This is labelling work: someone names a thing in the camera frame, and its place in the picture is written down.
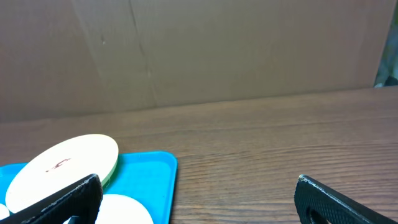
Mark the white plate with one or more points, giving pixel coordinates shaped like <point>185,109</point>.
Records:
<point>4,212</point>

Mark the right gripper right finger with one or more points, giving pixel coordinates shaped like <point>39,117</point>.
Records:
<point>315,202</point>

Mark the teal plastic tray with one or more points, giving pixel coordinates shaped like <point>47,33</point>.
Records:
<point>148,177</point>

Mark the light blue plate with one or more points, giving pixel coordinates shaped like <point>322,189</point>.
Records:
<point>121,209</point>

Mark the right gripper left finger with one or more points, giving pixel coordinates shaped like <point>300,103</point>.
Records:
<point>77,203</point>

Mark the yellow-green plate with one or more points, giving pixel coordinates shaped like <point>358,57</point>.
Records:
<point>60,166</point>

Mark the cardboard backdrop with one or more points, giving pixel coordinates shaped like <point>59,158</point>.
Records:
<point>70,58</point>

